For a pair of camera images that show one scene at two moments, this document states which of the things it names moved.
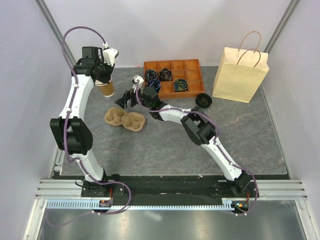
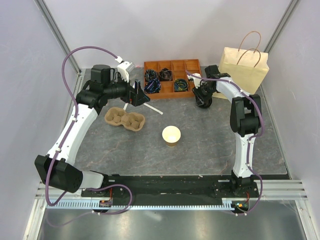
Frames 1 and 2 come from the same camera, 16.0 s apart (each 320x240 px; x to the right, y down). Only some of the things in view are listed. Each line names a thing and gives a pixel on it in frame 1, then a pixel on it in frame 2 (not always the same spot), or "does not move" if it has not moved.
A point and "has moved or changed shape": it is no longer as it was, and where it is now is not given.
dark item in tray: x=150 y=74 does not move
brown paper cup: x=107 y=88 has moved or changed shape
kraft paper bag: x=240 y=73 does not move
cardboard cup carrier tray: x=133 y=121 does not move
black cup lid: x=203 y=100 does not move
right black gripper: x=130 y=94 → x=197 y=91
